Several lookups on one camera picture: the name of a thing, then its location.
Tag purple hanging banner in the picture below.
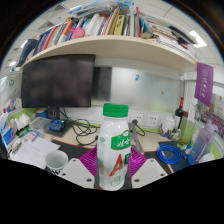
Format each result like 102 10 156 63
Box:
194 62 214 108

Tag dark wine bottle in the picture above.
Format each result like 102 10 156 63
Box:
173 96 185 129

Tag white crumpled tissue pile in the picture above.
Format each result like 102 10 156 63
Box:
9 113 31 131

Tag wall photo poster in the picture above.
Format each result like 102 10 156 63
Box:
203 93 224 138

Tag white tissue pack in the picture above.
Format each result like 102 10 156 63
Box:
198 151 216 164

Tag grey metal laptop stand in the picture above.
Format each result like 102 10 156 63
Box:
128 118 146 156

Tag dark blue mouse pad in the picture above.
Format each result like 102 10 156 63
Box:
158 139 194 173

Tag coiled blue cable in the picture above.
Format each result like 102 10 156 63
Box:
155 143 184 165

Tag white wall socket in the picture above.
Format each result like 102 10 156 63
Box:
130 113 144 125
146 114 160 127

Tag blue tissue box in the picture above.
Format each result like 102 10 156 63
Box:
0 113 16 148

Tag white jar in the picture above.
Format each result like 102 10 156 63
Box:
160 115 176 134

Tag black cables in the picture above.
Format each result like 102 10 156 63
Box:
58 108 101 148

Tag wall shelf with books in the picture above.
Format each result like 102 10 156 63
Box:
13 0 199 73

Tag black white checkered mug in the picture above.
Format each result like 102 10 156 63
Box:
44 149 69 176

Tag white bottle with green cap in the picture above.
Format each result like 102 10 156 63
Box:
96 102 132 192

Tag purple translucent water jug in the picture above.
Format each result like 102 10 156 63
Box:
187 119 218 166

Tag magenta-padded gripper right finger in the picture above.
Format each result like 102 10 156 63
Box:
127 147 168 189

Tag small blue box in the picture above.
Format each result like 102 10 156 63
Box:
49 119 67 133

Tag white paper notebook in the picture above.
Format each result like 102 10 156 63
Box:
9 136 62 170

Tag black desk mat red edge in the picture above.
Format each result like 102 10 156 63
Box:
49 139 193 174

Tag clear plastic box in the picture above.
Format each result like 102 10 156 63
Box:
29 116 52 133

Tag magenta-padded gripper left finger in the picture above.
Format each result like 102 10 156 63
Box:
57 146 99 189

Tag black computer monitor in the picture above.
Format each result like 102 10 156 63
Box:
20 53 97 121

